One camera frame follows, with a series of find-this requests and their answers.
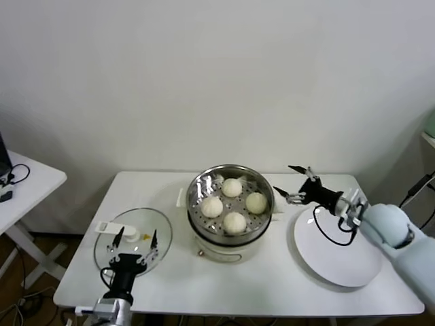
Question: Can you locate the white floor cable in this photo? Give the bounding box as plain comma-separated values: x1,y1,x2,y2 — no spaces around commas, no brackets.
15,287,55,308

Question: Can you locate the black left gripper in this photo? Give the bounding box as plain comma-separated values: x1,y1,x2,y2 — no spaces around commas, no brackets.
105,226,160,299

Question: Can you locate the black power adapter cable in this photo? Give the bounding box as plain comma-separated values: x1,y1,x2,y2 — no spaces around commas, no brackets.
398,169,435,209

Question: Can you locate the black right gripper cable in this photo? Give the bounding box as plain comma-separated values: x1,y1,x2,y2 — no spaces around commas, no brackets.
312,205,358,246

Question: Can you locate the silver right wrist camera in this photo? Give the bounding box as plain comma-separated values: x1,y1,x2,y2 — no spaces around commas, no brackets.
339,188,370,227

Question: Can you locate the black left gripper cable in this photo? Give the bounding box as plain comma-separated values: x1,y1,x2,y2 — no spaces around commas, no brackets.
100,268,116,296

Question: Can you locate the pale green appliance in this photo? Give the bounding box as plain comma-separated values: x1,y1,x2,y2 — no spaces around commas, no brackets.
424,108,435,137

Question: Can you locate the cream electric cooking pot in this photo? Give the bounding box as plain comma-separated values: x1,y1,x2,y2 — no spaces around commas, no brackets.
174,188,285,265

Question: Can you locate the glass lid with white handle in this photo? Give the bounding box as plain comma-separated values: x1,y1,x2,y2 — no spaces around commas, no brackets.
93,207,173,279

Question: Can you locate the dark laptop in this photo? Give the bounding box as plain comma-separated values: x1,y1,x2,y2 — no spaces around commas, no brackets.
0,130,14,173

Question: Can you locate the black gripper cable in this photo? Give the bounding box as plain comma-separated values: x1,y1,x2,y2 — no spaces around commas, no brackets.
100,268,116,296
312,205,358,246

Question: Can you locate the white oval plate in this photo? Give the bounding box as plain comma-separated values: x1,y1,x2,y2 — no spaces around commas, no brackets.
292,206,383,289

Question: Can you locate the thin black looped cable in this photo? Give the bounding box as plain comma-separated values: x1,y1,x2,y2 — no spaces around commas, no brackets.
8,163,31,186

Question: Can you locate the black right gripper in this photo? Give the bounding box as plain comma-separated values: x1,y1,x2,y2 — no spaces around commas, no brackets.
273,164,344,215

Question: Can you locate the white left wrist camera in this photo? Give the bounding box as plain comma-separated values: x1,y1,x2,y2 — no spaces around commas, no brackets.
75,298,118,319

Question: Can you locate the perforated stainless steamer basket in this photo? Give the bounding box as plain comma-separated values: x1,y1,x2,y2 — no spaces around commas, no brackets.
186,164,274,240

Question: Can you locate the white side table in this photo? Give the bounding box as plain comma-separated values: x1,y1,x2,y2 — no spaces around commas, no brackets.
0,149,68,285
419,130,435,150

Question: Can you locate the white steamed baozi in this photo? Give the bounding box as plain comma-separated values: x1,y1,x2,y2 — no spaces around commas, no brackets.
222,212,246,234
221,178,243,198
200,197,224,218
245,192,268,215

